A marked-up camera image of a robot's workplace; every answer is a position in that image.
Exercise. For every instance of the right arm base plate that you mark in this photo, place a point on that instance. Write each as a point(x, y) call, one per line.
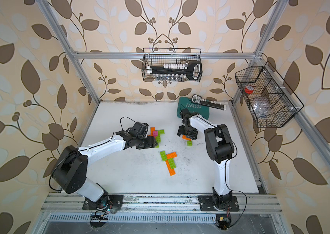
point(215, 203)

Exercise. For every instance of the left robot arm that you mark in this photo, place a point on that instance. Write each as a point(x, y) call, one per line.
point(70, 170)

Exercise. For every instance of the right wire basket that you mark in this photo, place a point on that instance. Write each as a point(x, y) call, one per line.
point(284, 103)

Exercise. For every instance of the aluminium front rail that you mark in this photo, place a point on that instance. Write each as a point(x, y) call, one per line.
point(165, 203)

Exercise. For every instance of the green brick long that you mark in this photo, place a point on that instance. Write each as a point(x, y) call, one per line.
point(158, 138)
point(172, 163)

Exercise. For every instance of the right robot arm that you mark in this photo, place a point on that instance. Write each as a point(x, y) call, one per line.
point(219, 147)

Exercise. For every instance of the socket rail in basket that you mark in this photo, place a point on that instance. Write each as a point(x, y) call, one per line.
point(174, 72)

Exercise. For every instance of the orange brick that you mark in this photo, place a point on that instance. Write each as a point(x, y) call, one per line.
point(152, 129)
point(171, 155)
point(171, 172)
point(168, 165)
point(186, 138)

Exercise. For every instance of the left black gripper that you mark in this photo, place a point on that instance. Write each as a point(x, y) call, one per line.
point(151, 144)

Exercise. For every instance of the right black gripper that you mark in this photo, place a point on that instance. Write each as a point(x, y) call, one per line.
point(181, 131)

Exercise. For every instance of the clear plastic bag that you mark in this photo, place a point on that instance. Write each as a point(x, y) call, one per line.
point(260, 107)

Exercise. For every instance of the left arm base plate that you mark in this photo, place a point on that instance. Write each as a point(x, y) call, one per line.
point(114, 202)

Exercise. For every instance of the green tool case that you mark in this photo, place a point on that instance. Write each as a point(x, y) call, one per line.
point(185, 103)

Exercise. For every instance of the orange brick top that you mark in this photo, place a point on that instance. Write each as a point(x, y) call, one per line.
point(168, 165)

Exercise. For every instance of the wire basket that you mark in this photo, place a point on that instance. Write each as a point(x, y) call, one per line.
point(161, 55)
point(284, 103)

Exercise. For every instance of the socket rail on case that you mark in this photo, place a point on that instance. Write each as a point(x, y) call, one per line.
point(204, 102)

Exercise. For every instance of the green small brick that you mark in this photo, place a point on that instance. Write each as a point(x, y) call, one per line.
point(189, 143)

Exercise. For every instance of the back wire basket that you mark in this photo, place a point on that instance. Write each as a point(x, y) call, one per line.
point(161, 55)

